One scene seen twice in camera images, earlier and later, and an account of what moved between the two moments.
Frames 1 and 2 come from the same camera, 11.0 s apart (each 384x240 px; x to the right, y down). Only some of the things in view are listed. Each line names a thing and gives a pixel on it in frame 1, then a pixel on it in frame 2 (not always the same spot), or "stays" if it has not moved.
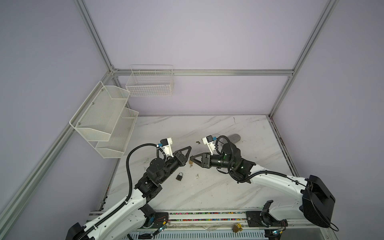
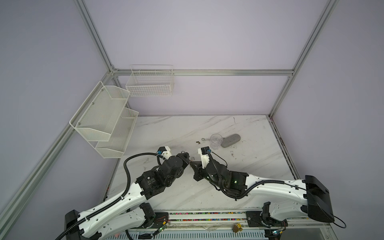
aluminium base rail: [224, 225] stays
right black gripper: [206, 159] -> [196, 166]
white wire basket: [151, 80] stays
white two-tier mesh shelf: [105, 121] stays
